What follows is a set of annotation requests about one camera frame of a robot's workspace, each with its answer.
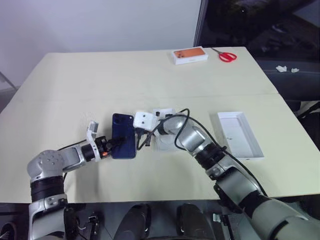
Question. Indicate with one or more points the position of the black table clamp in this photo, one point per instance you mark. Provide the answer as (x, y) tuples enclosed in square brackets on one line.
[(93, 223), (223, 225)]

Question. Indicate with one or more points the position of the dark blue smartphone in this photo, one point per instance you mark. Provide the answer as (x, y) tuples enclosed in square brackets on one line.
[(123, 127)]

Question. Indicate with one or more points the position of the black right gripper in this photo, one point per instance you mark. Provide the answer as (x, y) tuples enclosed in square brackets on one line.
[(143, 132)]

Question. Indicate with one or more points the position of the crumpled white paper scrap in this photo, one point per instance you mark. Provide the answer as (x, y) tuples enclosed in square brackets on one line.
[(281, 68), (295, 70)]

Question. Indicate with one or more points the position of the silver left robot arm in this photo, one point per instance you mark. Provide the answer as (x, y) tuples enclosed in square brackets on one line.
[(47, 162)]

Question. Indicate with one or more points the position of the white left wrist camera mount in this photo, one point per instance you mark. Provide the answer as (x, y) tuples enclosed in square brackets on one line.
[(92, 127)]

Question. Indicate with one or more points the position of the dark glass partition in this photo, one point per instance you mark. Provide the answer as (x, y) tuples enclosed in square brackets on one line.
[(250, 22)]

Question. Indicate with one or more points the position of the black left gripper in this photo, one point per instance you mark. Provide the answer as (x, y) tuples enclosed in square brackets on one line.
[(103, 146)]

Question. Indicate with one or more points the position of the orange printed phone box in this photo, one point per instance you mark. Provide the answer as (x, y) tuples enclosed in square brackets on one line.
[(190, 56)]

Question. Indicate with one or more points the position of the black chair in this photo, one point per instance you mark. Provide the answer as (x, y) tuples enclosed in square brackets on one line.
[(310, 108)]

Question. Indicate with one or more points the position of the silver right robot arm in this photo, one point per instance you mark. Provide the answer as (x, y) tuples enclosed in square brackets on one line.
[(192, 136)]

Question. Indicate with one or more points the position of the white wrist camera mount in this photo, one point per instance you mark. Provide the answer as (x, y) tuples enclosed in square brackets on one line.
[(146, 119), (92, 127)]

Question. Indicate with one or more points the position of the white phone box base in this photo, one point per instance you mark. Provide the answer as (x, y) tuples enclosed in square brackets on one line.
[(237, 135)]

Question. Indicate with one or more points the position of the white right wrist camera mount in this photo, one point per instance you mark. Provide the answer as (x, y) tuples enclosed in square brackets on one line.
[(146, 119)]

